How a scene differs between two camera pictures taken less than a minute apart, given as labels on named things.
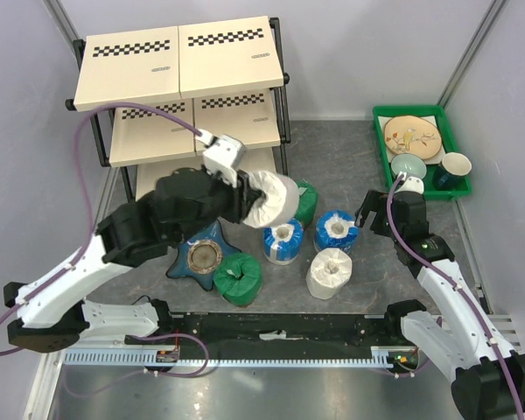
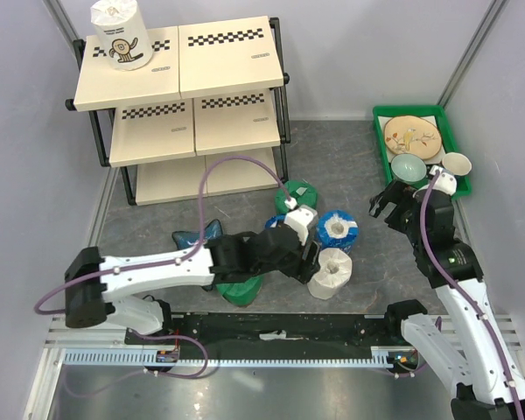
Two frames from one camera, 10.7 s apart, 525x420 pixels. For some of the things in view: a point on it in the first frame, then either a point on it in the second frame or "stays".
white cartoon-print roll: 280,202 → 124,32
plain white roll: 330,269 stays
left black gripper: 243,197 → 304,269
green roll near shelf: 308,203 stays
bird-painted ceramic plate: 412,135 stays
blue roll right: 335,229 stays
